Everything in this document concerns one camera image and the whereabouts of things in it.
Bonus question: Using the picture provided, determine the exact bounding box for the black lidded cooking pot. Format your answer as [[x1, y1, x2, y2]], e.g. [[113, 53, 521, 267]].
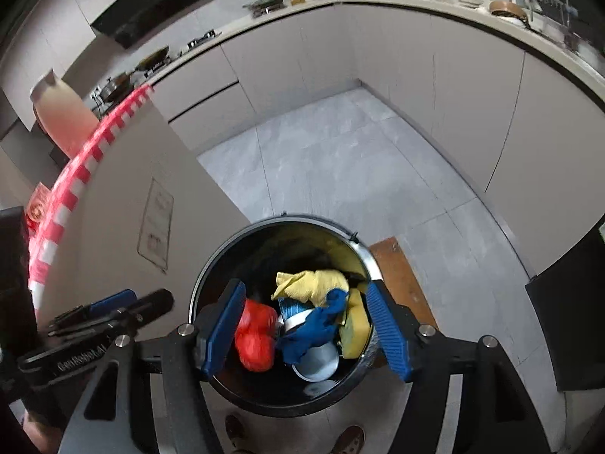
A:
[[99, 71, 134, 104]]

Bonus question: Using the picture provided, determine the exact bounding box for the wooden stool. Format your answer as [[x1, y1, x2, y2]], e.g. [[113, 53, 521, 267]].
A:
[[370, 237, 438, 328]]

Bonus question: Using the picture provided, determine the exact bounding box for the yellow cloth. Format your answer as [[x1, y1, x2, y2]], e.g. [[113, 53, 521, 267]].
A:
[[272, 269, 350, 308]]

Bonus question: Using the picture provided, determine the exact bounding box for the person's left hand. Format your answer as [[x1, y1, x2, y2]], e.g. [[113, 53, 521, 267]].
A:
[[23, 411, 62, 454]]

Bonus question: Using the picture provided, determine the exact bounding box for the black trash bucket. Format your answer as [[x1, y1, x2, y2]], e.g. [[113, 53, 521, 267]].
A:
[[188, 214, 385, 419]]

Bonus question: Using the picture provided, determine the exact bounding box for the yellow sponge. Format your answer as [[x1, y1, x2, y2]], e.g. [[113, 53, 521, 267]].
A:
[[340, 288, 371, 360]]

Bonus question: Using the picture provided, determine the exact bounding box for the person's shoe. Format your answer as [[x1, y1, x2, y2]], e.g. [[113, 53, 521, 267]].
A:
[[330, 424, 365, 454]]

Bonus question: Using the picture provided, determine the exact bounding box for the blue number paper cup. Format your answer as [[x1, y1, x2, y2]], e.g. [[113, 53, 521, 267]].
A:
[[292, 342, 340, 383]]

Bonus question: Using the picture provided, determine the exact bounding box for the blue patterned paper cup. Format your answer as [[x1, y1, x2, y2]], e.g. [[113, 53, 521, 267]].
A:
[[278, 297, 315, 333]]

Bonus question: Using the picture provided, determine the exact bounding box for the pink thermos jug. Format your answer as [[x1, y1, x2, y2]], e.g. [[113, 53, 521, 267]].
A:
[[30, 69, 99, 159]]

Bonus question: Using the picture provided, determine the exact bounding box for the blue cloth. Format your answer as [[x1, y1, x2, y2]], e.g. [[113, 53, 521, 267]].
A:
[[276, 288, 347, 365]]

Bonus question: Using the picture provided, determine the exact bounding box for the red packet on table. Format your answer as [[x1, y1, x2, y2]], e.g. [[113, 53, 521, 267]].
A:
[[26, 182, 50, 229]]

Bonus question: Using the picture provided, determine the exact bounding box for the red checkered tablecloth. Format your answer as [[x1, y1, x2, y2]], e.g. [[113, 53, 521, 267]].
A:
[[28, 84, 154, 313]]

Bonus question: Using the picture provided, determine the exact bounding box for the red plastic bag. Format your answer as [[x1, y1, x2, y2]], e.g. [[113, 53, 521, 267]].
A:
[[235, 298, 278, 372]]

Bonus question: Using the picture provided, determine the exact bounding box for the black range hood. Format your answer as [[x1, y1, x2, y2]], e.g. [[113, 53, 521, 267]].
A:
[[91, 0, 201, 49]]

